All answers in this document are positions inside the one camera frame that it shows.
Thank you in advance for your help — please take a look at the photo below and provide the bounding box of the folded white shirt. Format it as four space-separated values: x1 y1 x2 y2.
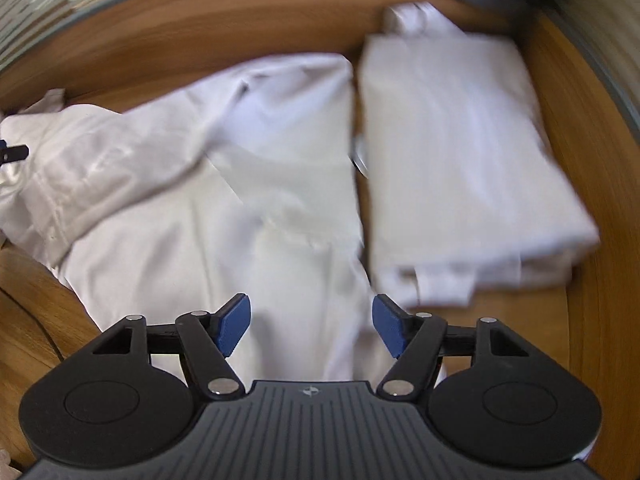
357 2 599 307

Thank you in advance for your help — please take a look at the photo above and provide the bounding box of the cream satin shirt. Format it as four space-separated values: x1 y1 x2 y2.
1 53 393 382

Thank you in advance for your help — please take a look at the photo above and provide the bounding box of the black thin cable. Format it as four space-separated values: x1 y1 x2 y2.
0 286 66 361

